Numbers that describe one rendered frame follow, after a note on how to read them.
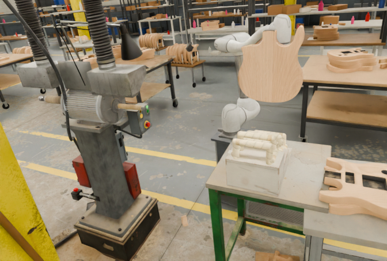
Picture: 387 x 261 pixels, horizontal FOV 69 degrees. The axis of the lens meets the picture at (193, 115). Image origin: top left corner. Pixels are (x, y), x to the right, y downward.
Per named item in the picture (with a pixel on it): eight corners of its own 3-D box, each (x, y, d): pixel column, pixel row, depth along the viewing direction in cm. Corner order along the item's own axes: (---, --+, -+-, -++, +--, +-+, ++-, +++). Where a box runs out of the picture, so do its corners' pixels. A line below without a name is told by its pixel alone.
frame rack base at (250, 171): (226, 185, 152) (224, 159, 145) (234, 169, 164) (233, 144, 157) (279, 196, 141) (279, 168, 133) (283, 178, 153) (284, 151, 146)
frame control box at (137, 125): (114, 141, 225) (106, 112, 214) (130, 128, 243) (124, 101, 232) (139, 145, 215) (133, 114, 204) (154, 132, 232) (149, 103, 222)
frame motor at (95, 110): (63, 125, 200) (52, 90, 189) (90, 109, 222) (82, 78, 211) (109, 131, 183) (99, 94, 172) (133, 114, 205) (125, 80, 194)
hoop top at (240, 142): (231, 145, 142) (231, 140, 140) (233, 142, 144) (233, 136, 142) (272, 151, 133) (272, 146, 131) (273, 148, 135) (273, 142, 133)
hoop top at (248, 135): (236, 137, 147) (236, 132, 146) (238, 134, 150) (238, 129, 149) (275, 143, 139) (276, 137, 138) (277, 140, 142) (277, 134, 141)
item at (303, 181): (214, 275, 187) (204, 183, 156) (239, 214, 234) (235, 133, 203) (315, 310, 162) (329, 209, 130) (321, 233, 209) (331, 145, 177)
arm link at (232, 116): (218, 128, 249) (216, 105, 240) (233, 121, 258) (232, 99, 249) (231, 135, 237) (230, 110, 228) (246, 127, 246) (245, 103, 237)
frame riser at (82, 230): (76, 252, 237) (67, 230, 227) (121, 203, 287) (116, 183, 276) (125, 271, 216) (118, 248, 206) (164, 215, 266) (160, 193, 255)
